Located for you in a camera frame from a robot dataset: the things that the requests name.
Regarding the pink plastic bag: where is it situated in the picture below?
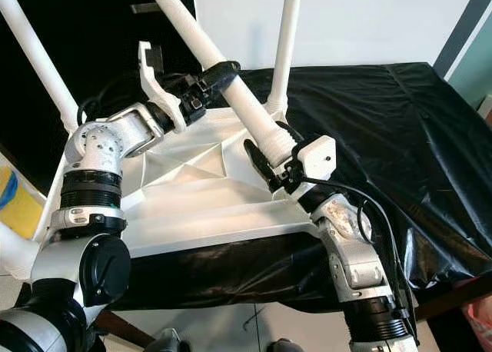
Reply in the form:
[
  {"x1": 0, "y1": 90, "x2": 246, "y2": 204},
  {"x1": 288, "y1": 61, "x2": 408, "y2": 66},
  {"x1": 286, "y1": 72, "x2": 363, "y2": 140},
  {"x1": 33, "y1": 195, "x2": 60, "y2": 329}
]
[{"x1": 465, "y1": 298, "x2": 492, "y2": 345}]

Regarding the dark grey wall trim strip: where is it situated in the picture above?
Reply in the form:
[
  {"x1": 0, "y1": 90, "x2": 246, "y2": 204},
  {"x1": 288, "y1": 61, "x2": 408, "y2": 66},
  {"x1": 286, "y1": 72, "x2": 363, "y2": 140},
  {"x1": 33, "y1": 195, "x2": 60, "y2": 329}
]
[{"x1": 434, "y1": 0, "x2": 492, "y2": 80}]

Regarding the black door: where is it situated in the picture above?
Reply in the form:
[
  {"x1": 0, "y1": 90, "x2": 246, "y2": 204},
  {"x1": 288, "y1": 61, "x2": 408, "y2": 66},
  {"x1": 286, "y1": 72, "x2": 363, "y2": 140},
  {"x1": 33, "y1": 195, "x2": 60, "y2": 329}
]
[{"x1": 0, "y1": 0, "x2": 197, "y2": 207}]

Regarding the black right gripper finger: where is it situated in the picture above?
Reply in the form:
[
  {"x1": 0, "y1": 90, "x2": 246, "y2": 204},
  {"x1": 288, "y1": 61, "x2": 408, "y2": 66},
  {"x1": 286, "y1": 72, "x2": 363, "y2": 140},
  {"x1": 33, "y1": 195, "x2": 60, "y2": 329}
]
[{"x1": 244, "y1": 138, "x2": 278, "y2": 190}]

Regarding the brass lever door handle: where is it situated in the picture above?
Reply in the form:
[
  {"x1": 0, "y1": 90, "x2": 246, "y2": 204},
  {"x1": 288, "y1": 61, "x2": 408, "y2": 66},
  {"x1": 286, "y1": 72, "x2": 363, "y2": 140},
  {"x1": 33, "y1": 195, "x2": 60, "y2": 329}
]
[{"x1": 131, "y1": 2, "x2": 162, "y2": 15}]

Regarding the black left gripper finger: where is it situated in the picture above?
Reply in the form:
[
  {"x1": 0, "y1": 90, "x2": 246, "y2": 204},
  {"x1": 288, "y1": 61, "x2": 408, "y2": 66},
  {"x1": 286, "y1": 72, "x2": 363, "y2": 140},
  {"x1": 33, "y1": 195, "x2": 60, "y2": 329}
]
[{"x1": 198, "y1": 60, "x2": 241, "y2": 96}]

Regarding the black plastic table cover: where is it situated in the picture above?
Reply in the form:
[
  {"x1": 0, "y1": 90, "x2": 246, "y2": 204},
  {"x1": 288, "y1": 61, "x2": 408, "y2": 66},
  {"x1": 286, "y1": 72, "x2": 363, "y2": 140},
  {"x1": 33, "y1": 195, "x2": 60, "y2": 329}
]
[{"x1": 92, "y1": 60, "x2": 492, "y2": 326}]

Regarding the yellow container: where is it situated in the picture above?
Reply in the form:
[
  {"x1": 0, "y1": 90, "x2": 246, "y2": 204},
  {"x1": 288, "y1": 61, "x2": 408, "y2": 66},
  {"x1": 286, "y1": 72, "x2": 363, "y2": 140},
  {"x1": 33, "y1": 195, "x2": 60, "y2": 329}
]
[{"x1": 0, "y1": 164, "x2": 47, "y2": 239}]

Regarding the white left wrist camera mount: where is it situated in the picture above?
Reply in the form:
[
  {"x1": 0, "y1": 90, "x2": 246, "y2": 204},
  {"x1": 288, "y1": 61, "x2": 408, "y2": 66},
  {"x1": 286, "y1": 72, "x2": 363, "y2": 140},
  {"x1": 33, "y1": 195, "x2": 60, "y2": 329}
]
[{"x1": 138, "y1": 41, "x2": 189, "y2": 134}]

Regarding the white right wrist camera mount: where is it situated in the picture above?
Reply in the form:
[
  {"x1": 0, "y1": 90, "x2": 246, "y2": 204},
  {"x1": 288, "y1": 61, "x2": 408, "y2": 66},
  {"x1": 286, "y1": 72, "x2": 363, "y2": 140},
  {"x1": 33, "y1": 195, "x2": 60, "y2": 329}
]
[{"x1": 288, "y1": 134, "x2": 337, "y2": 195}]

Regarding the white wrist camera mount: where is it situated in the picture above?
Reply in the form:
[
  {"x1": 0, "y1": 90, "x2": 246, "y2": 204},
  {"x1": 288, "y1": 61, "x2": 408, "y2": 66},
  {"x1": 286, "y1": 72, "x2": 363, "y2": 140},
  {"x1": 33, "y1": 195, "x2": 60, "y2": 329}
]
[
  {"x1": 138, "y1": 41, "x2": 189, "y2": 134},
  {"x1": 288, "y1": 134, "x2": 337, "y2": 195}
]

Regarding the grey right robot foot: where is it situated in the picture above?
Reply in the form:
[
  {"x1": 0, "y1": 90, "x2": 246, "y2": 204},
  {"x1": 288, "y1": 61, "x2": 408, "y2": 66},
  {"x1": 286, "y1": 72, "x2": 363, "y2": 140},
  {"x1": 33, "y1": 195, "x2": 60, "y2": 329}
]
[{"x1": 265, "y1": 338, "x2": 308, "y2": 352}]

